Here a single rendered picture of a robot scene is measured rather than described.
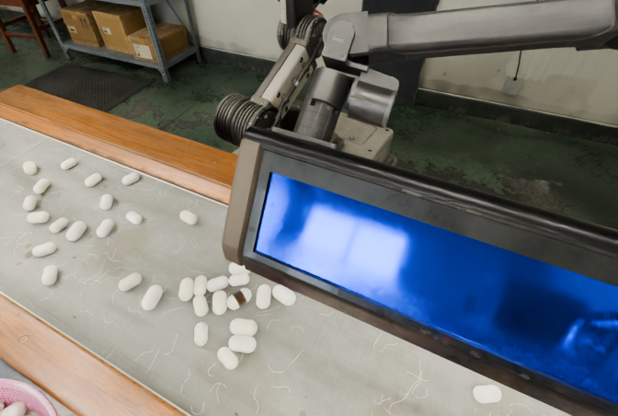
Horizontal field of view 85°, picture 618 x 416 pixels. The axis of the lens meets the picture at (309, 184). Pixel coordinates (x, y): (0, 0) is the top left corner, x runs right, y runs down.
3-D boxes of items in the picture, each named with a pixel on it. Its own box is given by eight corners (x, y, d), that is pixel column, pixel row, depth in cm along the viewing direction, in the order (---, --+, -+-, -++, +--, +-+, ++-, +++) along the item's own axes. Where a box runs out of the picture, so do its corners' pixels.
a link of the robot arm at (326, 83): (320, 74, 55) (315, 56, 49) (360, 85, 53) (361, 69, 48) (305, 113, 54) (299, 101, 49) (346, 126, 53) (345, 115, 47)
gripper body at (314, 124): (332, 156, 46) (349, 106, 46) (267, 137, 49) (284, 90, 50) (341, 167, 52) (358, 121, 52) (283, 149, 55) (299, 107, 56)
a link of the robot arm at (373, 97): (339, 42, 56) (334, 16, 47) (408, 61, 54) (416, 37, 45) (315, 112, 56) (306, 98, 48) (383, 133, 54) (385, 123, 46)
